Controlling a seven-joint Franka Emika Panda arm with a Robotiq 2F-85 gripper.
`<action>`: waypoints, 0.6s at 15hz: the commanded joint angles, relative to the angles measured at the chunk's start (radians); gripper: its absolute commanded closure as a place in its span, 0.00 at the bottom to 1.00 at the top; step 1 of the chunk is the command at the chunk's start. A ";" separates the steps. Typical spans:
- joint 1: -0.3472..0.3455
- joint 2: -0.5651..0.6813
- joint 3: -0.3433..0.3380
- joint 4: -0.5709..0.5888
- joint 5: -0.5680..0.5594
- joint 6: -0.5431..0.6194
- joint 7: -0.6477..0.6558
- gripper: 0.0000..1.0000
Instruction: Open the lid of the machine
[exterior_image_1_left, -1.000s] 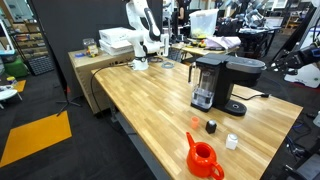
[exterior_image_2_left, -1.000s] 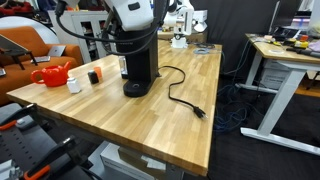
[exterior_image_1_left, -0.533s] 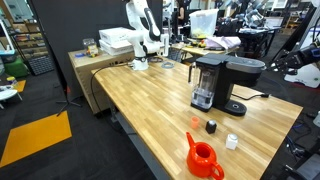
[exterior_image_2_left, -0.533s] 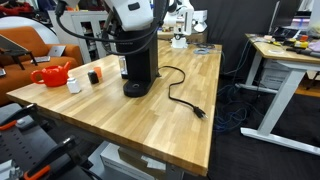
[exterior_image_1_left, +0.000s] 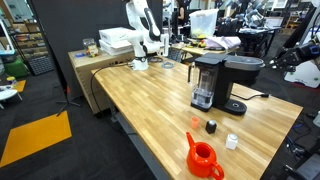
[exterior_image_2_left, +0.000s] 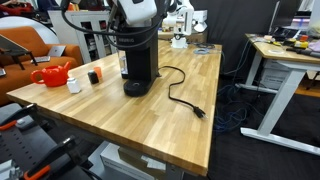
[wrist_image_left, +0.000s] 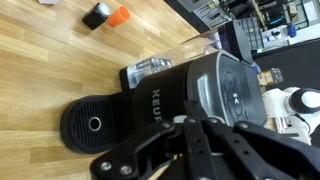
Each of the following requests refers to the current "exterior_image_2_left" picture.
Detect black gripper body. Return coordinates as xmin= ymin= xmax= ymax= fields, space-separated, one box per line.
xmin=108 ymin=3 xmax=127 ymax=34

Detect black Keurig coffee machine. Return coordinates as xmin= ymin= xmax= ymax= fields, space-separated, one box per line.
xmin=114 ymin=25 xmax=160 ymax=98

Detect grey cabinet with glass doors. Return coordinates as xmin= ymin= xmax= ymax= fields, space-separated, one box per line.
xmin=47 ymin=9 xmax=118 ymax=65

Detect small orange cup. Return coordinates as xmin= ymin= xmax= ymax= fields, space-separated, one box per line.
xmin=93 ymin=66 xmax=103 ymax=80

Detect small black orange object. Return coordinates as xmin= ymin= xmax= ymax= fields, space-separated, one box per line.
xmin=87 ymin=70 xmax=100 ymax=85

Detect silver laptop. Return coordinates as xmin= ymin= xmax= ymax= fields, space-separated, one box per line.
xmin=30 ymin=45 xmax=67 ymax=64

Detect red plastic watering can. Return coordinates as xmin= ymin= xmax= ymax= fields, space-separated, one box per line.
xmin=30 ymin=61 xmax=72 ymax=88

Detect orange sofa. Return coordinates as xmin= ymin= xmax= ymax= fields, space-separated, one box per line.
xmin=0 ymin=26 xmax=84 ymax=107

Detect black laptop stand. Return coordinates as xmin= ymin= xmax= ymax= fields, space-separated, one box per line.
xmin=0 ymin=34 xmax=39 ymax=71

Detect white box under table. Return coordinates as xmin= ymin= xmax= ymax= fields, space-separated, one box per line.
xmin=99 ymin=142 xmax=168 ymax=180

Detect black perforated plate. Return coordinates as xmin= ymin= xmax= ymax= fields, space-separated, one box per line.
xmin=0 ymin=124 xmax=59 ymax=180

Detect white tape roll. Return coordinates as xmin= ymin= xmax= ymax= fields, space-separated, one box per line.
xmin=268 ymin=48 xmax=285 ymax=56

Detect white storage box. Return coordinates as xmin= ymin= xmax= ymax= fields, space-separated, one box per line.
xmin=259 ymin=59 xmax=292 ymax=91

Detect black monitor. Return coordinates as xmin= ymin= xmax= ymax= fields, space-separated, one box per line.
xmin=268 ymin=0 xmax=303 ymax=34

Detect wooden desk with white legs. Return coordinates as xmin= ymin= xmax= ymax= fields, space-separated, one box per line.
xmin=234 ymin=32 xmax=320 ymax=157

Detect coiled grey cable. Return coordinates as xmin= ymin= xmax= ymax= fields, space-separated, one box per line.
xmin=193 ymin=47 xmax=212 ymax=56

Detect black power cord with plug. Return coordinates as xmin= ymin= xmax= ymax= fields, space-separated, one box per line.
xmin=156 ymin=65 xmax=208 ymax=120

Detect black clamp with orange handle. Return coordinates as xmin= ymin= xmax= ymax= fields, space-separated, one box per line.
xmin=0 ymin=102 xmax=39 ymax=132
xmin=22 ymin=134 xmax=81 ymax=180

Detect blue floor cables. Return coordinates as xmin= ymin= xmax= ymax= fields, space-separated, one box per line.
xmin=213 ymin=83 xmax=266 ymax=135

